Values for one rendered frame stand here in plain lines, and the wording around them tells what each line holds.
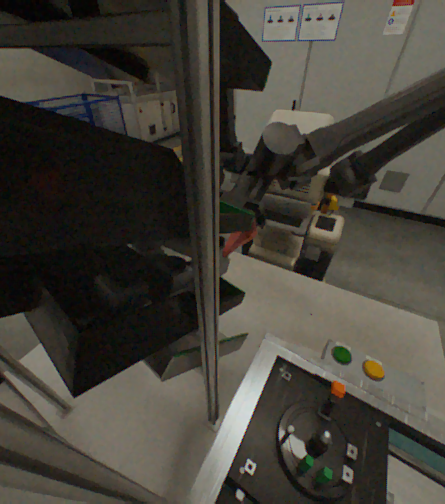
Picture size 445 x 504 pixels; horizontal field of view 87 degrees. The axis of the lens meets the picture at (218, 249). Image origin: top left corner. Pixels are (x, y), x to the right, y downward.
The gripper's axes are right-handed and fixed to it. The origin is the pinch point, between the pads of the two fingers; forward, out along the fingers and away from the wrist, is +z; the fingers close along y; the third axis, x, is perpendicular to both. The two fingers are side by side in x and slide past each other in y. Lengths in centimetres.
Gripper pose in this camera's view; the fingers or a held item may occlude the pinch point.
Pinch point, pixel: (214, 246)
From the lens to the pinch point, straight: 40.2
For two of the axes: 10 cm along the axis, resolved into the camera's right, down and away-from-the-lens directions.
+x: 2.5, 4.3, 8.7
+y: 8.3, 3.8, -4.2
